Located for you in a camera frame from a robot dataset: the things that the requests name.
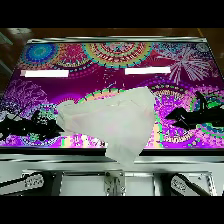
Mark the white T-shirt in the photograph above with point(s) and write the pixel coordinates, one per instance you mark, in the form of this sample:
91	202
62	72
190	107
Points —
113	123

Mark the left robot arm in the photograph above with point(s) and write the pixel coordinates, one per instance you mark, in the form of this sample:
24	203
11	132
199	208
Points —
20	128

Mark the silver frame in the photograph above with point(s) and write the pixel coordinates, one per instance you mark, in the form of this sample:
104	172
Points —
76	164

